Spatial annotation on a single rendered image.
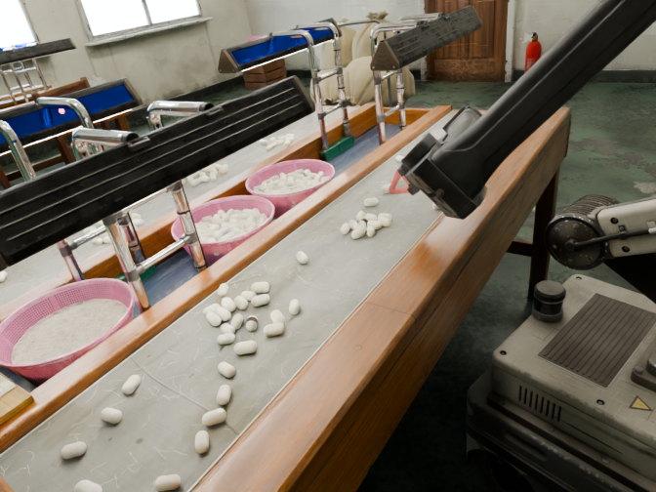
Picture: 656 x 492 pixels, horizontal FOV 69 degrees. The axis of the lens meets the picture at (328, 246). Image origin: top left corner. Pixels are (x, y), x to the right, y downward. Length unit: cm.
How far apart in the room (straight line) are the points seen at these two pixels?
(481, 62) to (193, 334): 507
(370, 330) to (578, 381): 52
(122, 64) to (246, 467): 604
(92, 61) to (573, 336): 579
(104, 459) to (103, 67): 580
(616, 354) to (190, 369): 89
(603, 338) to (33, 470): 112
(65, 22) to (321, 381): 577
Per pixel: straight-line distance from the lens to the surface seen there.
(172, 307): 97
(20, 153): 110
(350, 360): 75
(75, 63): 624
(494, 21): 560
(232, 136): 82
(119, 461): 78
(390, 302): 86
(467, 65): 576
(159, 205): 153
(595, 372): 119
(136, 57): 658
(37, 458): 86
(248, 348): 83
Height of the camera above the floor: 128
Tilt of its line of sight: 30 degrees down
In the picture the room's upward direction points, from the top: 9 degrees counter-clockwise
